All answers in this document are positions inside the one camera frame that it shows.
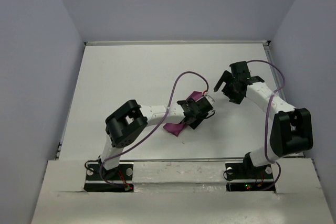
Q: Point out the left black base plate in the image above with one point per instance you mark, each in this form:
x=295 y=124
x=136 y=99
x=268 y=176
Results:
x=117 y=180

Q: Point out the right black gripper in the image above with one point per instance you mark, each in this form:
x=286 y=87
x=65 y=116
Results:
x=236 y=98

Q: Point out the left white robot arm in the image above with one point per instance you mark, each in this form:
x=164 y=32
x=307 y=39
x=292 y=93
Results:
x=125 y=124

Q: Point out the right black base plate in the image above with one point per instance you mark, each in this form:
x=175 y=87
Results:
x=244 y=176

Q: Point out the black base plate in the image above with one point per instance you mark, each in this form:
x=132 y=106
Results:
x=117 y=180
x=244 y=176

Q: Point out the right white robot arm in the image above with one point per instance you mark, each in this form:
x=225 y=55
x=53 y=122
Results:
x=291 y=130

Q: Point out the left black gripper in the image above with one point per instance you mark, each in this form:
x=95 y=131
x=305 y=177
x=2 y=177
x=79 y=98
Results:
x=197 y=121

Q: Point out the purple cloth napkin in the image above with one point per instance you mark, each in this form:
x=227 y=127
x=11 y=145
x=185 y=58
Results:
x=176 y=129

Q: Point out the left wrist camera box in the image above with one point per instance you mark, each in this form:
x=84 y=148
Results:
x=210 y=100

